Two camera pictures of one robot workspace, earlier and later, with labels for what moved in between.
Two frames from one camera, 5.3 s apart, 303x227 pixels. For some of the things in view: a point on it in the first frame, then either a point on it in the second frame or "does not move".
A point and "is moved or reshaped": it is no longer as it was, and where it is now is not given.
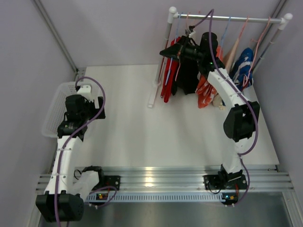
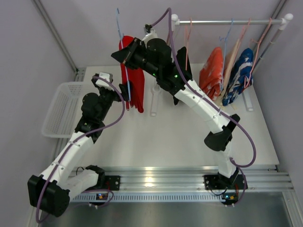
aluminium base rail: x=182 y=184 does not move
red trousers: x=171 y=68 is moved or reshaped
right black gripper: x=181 y=50 to x=131 y=52
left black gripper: x=100 y=108 to x=117 y=92
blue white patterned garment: x=241 y=73 does not move
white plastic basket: x=58 y=108 does not move
